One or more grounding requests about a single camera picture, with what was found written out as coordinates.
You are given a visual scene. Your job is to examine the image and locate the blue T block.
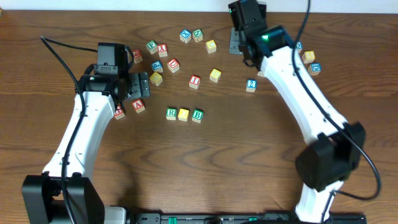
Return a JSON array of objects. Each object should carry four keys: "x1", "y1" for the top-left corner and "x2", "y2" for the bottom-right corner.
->
[{"x1": 257, "y1": 72, "x2": 266, "y2": 78}]

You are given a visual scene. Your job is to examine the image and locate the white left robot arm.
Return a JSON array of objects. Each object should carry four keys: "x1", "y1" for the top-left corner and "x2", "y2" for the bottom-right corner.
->
[{"x1": 22, "y1": 72, "x2": 150, "y2": 223}]

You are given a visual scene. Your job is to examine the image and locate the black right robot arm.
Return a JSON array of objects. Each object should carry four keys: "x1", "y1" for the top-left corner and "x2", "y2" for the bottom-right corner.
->
[{"x1": 234, "y1": 25, "x2": 366, "y2": 223}]

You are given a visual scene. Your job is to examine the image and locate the blue D block far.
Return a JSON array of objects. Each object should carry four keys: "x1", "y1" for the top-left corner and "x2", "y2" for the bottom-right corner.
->
[{"x1": 295, "y1": 41, "x2": 303, "y2": 53}]

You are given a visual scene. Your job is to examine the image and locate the red U block upper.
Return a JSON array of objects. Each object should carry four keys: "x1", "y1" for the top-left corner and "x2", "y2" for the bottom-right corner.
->
[{"x1": 167, "y1": 58, "x2": 180, "y2": 73}]

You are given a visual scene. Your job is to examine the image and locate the green N block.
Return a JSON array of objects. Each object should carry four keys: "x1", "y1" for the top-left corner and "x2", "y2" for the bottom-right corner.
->
[{"x1": 192, "y1": 29, "x2": 203, "y2": 42}]

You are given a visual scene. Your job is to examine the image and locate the yellow G block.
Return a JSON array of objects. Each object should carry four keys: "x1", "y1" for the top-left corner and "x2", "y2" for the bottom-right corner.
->
[{"x1": 150, "y1": 72, "x2": 163, "y2": 86}]

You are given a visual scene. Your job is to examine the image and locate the yellow block near I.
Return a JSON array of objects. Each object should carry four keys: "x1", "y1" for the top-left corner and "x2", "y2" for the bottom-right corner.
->
[{"x1": 210, "y1": 68, "x2": 221, "y2": 83}]

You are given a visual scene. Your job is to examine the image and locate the red U block lower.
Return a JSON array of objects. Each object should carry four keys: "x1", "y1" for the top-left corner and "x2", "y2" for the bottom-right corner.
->
[{"x1": 114, "y1": 105, "x2": 125, "y2": 119}]

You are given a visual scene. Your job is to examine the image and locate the blue d block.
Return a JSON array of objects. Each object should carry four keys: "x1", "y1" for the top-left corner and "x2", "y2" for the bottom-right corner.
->
[
  {"x1": 308, "y1": 63, "x2": 322, "y2": 76},
  {"x1": 295, "y1": 41, "x2": 303, "y2": 53}
]

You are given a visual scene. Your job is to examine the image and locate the red block far left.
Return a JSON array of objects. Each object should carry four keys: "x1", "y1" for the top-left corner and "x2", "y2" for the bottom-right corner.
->
[{"x1": 132, "y1": 50, "x2": 143, "y2": 63}]

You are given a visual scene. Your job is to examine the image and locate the yellow O block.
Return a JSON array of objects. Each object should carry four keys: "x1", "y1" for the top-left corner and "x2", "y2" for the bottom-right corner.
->
[{"x1": 178, "y1": 108, "x2": 190, "y2": 121}]

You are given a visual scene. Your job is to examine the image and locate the red Y block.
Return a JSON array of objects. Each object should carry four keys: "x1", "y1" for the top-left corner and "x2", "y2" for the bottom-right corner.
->
[{"x1": 157, "y1": 44, "x2": 168, "y2": 57}]

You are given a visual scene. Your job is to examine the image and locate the red I block lower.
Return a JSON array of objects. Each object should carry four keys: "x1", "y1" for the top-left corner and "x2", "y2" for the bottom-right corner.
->
[{"x1": 188, "y1": 75, "x2": 201, "y2": 89}]

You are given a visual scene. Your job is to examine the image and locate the blue D block right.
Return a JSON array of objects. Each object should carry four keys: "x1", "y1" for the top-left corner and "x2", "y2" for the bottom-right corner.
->
[{"x1": 308, "y1": 63, "x2": 322, "y2": 76}]

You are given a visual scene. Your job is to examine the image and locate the green R block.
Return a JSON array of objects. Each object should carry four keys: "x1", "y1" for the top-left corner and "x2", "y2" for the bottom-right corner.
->
[{"x1": 166, "y1": 108, "x2": 177, "y2": 120}]

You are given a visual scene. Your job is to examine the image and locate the blue 2 block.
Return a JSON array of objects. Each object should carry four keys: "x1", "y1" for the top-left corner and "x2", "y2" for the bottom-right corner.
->
[{"x1": 246, "y1": 79, "x2": 257, "y2": 92}]

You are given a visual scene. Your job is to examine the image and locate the red u block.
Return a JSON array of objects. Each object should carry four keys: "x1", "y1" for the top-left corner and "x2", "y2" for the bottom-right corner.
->
[
  {"x1": 114, "y1": 105, "x2": 125, "y2": 119},
  {"x1": 167, "y1": 58, "x2": 180, "y2": 73}
]

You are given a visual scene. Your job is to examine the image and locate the green B block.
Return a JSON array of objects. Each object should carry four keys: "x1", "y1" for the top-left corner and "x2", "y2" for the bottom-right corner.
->
[{"x1": 192, "y1": 110, "x2": 204, "y2": 123}]

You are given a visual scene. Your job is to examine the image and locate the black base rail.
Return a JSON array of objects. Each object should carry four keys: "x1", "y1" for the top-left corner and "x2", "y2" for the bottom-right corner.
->
[{"x1": 126, "y1": 212, "x2": 368, "y2": 224}]

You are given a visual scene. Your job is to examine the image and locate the blue X block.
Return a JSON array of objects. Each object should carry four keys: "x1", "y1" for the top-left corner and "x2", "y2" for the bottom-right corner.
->
[{"x1": 179, "y1": 29, "x2": 192, "y2": 44}]

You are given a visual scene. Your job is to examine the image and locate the blue P block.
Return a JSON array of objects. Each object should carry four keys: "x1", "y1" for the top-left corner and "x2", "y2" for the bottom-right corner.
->
[{"x1": 151, "y1": 60, "x2": 163, "y2": 73}]

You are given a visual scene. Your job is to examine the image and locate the red A block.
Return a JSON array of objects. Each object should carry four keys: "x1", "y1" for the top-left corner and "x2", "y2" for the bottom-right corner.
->
[{"x1": 132, "y1": 99, "x2": 146, "y2": 113}]

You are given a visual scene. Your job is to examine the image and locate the yellow block far centre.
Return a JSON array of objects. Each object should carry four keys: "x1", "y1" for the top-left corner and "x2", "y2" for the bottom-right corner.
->
[{"x1": 205, "y1": 40, "x2": 217, "y2": 54}]

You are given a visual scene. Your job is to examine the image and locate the yellow 8 block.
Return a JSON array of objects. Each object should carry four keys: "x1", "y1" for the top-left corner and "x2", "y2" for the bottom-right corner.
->
[{"x1": 302, "y1": 51, "x2": 315, "y2": 64}]

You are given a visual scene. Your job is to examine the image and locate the green F block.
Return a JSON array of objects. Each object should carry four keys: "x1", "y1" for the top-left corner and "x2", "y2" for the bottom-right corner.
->
[{"x1": 146, "y1": 40, "x2": 158, "y2": 54}]

